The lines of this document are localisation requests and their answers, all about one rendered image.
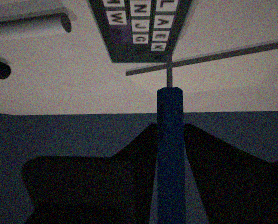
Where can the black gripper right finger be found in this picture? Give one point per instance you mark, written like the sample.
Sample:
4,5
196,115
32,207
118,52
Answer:
235,187

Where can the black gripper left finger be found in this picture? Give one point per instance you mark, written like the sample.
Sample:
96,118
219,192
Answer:
124,180

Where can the blue stylus with grey tip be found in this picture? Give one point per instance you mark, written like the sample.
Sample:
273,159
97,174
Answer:
171,204

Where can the black keyboard with white keys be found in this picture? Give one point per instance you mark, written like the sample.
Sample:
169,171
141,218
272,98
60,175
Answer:
140,31

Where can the grey cylinder with yellow end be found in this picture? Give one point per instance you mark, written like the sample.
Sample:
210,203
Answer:
43,25

